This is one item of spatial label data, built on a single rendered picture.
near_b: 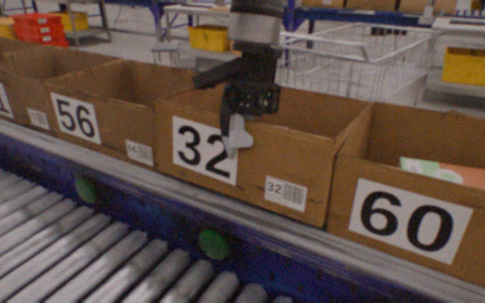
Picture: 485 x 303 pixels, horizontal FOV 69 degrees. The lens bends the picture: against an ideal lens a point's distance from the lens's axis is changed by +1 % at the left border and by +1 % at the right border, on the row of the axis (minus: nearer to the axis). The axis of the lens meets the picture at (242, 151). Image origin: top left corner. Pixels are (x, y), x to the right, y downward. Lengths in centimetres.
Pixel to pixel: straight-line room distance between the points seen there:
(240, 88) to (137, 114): 29
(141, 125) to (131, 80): 43
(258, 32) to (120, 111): 40
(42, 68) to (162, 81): 54
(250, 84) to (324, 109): 33
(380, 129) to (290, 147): 32
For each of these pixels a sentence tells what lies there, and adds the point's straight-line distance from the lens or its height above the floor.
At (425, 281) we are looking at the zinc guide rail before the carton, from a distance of 64.
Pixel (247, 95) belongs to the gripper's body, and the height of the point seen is 112.
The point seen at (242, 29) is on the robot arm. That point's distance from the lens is 59.
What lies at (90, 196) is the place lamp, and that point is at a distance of 97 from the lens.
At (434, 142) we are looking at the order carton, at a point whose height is 98.
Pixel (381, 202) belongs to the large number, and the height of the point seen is 98.
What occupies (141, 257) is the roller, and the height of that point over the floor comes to 75.
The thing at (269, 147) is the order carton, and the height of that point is 103.
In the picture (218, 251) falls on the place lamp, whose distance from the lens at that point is 74.
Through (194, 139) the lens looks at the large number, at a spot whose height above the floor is 101.
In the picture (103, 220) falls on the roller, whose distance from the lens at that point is 98.
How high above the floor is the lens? 133
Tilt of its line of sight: 29 degrees down
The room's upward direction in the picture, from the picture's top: straight up
